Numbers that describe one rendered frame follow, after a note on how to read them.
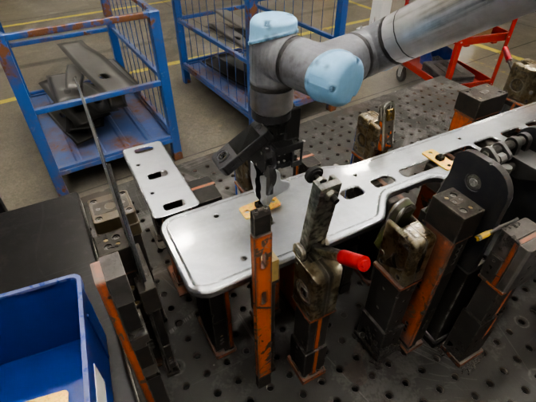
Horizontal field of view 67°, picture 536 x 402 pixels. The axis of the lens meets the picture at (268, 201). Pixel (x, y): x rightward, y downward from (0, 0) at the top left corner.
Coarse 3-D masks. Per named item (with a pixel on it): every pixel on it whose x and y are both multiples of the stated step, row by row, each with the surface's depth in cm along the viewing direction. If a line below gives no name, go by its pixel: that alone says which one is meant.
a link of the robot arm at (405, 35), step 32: (416, 0) 55; (448, 0) 50; (480, 0) 47; (512, 0) 45; (352, 32) 61; (384, 32) 59; (416, 32) 55; (448, 32) 52; (480, 32) 52; (384, 64) 62
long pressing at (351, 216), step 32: (480, 128) 109; (512, 128) 109; (384, 160) 98; (416, 160) 98; (288, 192) 88; (384, 192) 88; (192, 224) 81; (224, 224) 81; (288, 224) 81; (352, 224) 81; (192, 256) 74; (224, 256) 74; (288, 256) 74; (192, 288) 69; (224, 288) 69
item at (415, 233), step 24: (384, 240) 74; (408, 240) 68; (432, 240) 68; (384, 264) 76; (408, 264) 70; (384, 288) 80; (408, 288) 77; (384, 312) 82; (360, 336) 93; (384, 336) 84
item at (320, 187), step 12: (312, 168) 58; (312, 180) 59; (324, 180) 58; (336, 180) 56; (312, 192) 57; (324, 192) 56; (336, 192) 56; (312, 204) 58; (324, 204) 58; (312, 216) 60; (324, 216) 60; (312, 228) 61; (324, 228) 63; (300, 240) 66; (312, 240) 64; (324, 240) 66
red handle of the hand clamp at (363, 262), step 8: (312, 248) 66; (320, 248) 63; (328, 248) 62; (336, 248) 61; (328, 256) 61; (336, 256) 59; (344, 256) 57; (352, 256) 55; (360, 256) 54; (344, 264) 57; (352, 264) 55; (360, 264) 54; (368, 264) 54
